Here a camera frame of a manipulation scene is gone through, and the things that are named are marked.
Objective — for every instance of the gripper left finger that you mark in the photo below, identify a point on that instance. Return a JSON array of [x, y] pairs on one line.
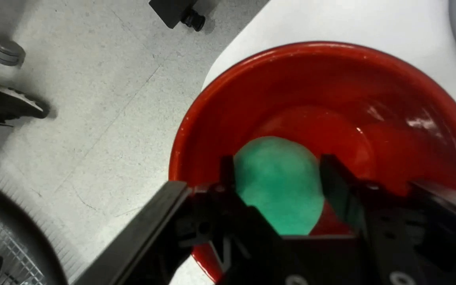
[[196, 225]]

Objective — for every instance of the green plushie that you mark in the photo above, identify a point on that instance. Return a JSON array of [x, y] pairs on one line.
[[280, 186]]

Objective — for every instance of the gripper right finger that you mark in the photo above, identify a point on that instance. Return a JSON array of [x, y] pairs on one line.
[[402, 221]]

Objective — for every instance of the black stand foot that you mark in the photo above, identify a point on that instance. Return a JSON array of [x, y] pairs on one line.
[[177, 13]]

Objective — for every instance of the orange bowl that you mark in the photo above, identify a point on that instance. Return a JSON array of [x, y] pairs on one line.
[[331, 103]]

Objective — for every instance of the grey caster wheel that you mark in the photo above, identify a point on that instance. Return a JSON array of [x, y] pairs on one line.
[[5, 52]]

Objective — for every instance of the person's shoe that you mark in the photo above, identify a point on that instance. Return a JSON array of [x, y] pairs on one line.
[[6, 104]]

